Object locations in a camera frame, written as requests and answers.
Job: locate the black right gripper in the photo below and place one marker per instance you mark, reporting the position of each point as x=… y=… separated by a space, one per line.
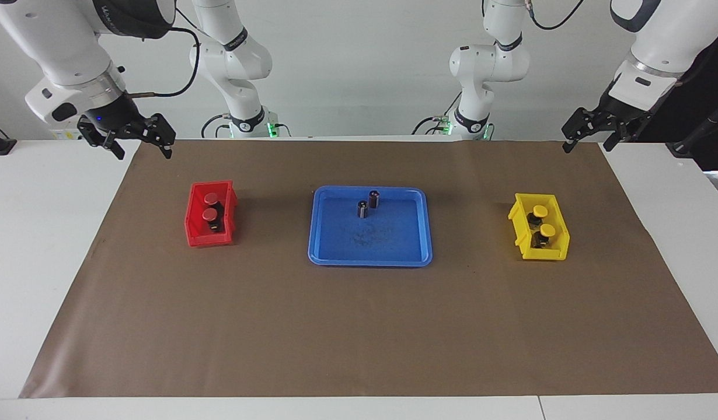
x=117 y=116

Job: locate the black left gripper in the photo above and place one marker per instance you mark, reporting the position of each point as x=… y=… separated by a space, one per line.
x=621 y=108

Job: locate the yellow push button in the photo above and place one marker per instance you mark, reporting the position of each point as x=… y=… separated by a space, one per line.
x=547 y=230
x=540 y=210

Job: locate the red push button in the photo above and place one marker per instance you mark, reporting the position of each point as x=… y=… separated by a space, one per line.
x=209 y=215
x=211 y=199

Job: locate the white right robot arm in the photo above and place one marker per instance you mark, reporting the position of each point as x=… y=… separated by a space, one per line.
x=61 y=52

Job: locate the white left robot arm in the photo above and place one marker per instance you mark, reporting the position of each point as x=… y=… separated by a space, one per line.
x=487 y=64

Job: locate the blue plastic tray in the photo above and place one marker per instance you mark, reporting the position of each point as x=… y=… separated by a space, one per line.
x=388 y=245

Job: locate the red plastic bin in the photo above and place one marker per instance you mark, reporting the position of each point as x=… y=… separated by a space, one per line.
x=194 y=233

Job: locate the yellow plastic bin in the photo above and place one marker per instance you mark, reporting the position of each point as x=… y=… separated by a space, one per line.
x=525 y=248

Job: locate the black cylindrical capacitor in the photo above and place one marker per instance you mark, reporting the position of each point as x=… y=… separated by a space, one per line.
x=374 y=199
x=363 y=209

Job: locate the brown table mat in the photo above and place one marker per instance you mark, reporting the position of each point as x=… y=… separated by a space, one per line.
x=359 y=326

